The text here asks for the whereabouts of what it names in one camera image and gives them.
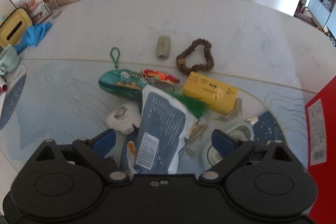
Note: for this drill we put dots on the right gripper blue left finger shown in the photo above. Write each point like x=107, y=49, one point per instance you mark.
x=95, y=155

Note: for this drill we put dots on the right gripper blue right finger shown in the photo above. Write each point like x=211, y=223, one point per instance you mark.
x=234, y=153

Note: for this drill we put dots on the yellow snack box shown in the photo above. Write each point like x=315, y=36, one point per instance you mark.
x=219, y=96

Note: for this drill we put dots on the teal fish-shaped pouch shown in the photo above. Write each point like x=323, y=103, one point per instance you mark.
x=122, y=82

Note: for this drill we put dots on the blue white snack bag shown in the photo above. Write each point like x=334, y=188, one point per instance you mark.
x=165, y=125

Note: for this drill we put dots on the red and white cardboard box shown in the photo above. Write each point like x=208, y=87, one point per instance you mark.
x=320, y=118

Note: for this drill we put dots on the red orange plush keychain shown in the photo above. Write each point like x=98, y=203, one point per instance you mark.
x=159, y=77

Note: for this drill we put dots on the grey-green oblong case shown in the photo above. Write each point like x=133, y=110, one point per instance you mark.
x=163, y=47

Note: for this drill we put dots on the mint green mug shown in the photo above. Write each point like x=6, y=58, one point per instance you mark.
x=9, y=60

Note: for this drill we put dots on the blue cloth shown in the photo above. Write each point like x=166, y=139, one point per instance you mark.
x=32, y=36

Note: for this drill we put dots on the yellow tissue box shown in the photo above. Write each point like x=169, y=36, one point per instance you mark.
x=13, y=28

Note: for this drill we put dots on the clear drinking glass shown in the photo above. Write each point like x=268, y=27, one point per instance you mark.
x=54, y=8

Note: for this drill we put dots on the red white cereal box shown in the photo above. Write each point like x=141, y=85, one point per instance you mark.
x=36, y=9

